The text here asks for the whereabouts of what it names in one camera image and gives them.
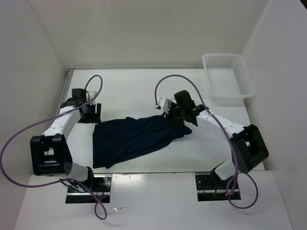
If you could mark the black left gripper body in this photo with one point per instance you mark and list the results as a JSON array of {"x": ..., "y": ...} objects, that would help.
[{"x": 91, "y": 117}]

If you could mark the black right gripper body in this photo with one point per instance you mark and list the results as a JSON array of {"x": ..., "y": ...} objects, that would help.
[{"x": 176, "y": 111}]

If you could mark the navy blue shorts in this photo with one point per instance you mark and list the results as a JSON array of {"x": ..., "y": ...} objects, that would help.
[{"x": 121, "y": 140}]

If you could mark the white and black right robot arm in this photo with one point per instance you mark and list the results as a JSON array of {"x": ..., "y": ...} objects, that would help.
[{"x": 248, "y": 149}]

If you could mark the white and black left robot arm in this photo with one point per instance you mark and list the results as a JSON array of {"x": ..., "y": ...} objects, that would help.
[{"x": 50, "y": 152}]

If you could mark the white perforated plastic basket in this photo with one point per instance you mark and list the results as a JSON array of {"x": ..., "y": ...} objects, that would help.
[{"x": 227, "y": 77}]

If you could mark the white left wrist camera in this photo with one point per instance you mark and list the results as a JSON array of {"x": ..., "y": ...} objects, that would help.
[{"x": 90, "y": 95}]

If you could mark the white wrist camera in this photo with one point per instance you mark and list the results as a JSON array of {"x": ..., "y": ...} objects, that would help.
[
  {"x": 90, "y": 95},
  {"x": 163, "y": 104}
]

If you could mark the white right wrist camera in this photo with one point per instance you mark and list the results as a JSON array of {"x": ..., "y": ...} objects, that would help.
[{"x": 163, "y": 104}]

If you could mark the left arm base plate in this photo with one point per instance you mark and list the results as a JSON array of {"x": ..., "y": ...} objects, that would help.
[{"x": 101, "y": 188}]

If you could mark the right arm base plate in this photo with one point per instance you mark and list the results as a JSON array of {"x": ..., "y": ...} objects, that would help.
[{"x": 209, "y": 190}]

